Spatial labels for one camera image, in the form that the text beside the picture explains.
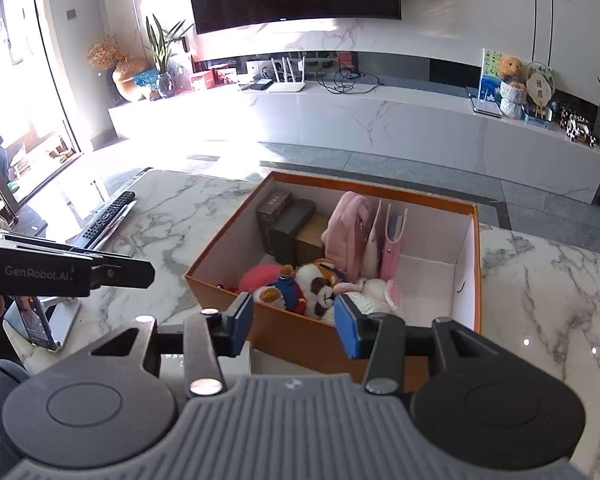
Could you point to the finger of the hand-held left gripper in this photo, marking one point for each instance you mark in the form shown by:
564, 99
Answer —
125, 274

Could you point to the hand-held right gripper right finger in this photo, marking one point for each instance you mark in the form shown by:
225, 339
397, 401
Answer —
350, 325

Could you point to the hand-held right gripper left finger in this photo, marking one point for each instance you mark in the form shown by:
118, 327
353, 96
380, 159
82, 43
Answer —
242, 320

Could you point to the white crochet bunny doll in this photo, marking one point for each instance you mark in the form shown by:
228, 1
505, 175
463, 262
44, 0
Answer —
375, 295

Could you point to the pink fluffy plush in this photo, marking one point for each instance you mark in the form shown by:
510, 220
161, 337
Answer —
257, 277

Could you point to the pink gift bag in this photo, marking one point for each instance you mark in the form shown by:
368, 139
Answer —
392, 255

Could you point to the orange cardboard box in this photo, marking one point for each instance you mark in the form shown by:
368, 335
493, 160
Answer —
430, 285

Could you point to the tan box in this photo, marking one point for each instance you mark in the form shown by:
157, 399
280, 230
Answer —
311, 242

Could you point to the pink plush backpack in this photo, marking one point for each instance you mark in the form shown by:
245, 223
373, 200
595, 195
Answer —
347, 230

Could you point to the dark brown box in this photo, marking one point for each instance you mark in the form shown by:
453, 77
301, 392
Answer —
270, 215

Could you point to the brown white plush dog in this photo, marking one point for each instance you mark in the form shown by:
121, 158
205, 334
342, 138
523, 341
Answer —
322, 285

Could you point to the blue red plush doll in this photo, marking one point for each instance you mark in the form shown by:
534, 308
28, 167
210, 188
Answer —
282, 290

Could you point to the black remote control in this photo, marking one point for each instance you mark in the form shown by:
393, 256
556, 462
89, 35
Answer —
105, 225

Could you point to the smartphone on stand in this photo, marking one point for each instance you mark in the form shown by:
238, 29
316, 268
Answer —
69, 317

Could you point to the orange clay vase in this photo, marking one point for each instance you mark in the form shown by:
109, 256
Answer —
130, 82

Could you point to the blue packet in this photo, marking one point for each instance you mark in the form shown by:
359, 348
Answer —
145, 79

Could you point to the red box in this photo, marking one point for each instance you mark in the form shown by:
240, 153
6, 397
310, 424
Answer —
202, 80

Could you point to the white marble TV cabinet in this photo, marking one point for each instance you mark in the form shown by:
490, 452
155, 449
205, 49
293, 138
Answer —
380, 115

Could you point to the sliding glass door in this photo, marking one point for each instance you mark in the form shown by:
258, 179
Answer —
40, 60

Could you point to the dried flower bunch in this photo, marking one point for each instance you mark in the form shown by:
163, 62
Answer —
105, 52

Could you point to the green potted plant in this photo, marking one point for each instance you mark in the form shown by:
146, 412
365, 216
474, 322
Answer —
165, 50

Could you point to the black set-top box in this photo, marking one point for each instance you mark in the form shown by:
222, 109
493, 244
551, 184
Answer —
261, 85

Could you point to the white router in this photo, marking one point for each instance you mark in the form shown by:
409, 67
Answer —
286, 85

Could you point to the blue picture stand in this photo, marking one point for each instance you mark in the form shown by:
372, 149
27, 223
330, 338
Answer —
490, 80

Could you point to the cow figurines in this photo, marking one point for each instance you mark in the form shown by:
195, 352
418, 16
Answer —
577, 130

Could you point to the brown teddy bear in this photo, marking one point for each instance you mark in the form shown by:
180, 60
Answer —
511, 67

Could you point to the round paper fan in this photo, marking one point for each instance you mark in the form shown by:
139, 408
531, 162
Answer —
540, 82

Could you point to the wall switch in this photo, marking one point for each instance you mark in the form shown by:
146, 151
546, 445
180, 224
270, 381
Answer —
71, 14

